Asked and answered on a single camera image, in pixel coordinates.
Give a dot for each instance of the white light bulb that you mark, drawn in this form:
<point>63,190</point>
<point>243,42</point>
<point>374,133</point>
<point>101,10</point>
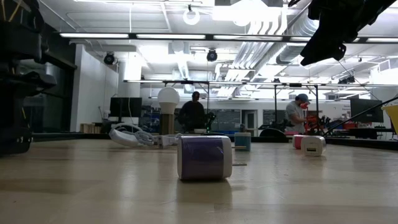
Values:
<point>168,98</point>

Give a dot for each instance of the long linear ceiling light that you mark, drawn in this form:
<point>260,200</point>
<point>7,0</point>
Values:
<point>171,36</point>

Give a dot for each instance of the black background station frame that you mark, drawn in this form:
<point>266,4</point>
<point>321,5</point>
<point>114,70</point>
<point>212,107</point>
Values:
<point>275,102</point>

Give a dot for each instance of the black aluminium table frame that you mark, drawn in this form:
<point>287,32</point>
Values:
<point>62,136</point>

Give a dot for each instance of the black background robot arm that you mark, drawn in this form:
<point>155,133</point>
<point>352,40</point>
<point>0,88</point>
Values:
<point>323,124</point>
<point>211,118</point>

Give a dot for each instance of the red storage bin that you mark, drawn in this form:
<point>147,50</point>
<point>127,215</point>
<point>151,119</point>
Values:
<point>351,125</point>

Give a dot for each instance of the black ceiling-mounted camera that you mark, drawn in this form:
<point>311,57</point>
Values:
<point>212,56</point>
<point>109,59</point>
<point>346,81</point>

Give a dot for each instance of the dark rounded case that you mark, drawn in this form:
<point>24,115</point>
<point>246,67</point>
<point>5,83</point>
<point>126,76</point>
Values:
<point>15,144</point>

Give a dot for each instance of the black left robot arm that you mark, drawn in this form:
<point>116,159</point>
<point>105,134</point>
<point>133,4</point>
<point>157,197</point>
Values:
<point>18,37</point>

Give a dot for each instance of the red desk lamp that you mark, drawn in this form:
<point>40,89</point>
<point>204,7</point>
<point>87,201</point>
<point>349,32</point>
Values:
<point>304,105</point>

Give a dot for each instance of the blue storage bin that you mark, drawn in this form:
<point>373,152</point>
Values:
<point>336,125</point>

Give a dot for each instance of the yellow plastic basket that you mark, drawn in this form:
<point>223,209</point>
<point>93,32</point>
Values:
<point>393,118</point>

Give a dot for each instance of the wooden crate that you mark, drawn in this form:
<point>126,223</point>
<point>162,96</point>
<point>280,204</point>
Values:
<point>90,128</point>

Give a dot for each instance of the person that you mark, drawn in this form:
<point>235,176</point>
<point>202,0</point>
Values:
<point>293,115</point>
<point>191,115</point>

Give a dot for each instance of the white USB wall charger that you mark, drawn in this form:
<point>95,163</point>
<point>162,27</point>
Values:
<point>312,146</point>

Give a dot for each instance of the black computer monitor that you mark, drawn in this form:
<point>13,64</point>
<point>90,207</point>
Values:
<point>126,107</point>
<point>367,107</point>

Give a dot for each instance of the pink USB wall charger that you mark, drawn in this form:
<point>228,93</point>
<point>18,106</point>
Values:
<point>297,141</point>

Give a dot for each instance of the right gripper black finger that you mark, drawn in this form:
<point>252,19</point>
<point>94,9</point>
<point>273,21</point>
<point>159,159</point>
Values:
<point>326,43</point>

